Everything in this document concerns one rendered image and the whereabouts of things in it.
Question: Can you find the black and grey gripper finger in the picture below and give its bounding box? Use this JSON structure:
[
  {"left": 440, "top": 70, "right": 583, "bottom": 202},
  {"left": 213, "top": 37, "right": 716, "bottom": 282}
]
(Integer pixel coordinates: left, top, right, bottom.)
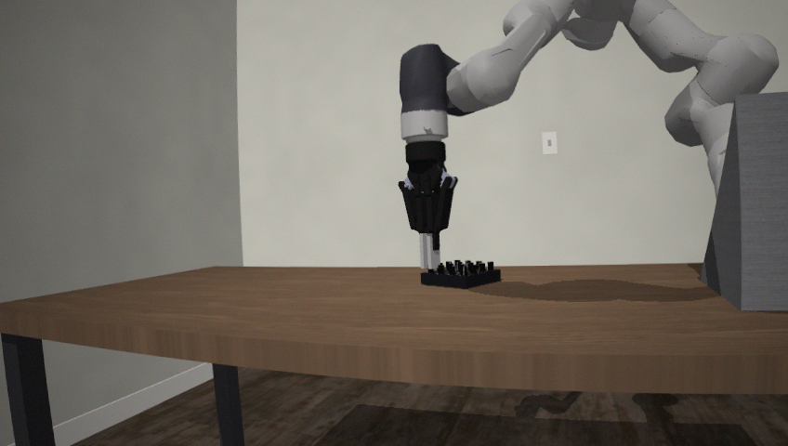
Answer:
[
  {"left": 423, "top": 168, "right": 458, "bottom": 269},
  {"left": 398, "top": 174, "right": 428, "bottom": 269}
]

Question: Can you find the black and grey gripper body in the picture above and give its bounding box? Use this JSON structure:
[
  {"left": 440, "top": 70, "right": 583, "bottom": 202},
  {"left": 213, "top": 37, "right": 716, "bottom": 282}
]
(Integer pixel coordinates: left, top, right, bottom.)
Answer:
[{"left": 405, "top": 141, "right": 447, "bottom": 192}]

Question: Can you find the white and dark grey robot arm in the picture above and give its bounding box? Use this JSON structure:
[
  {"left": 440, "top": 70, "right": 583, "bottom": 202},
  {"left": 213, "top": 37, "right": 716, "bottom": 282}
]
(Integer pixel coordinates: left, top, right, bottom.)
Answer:
[{"left": 400, "top": 0, "right": 780, "bottom": 199}]

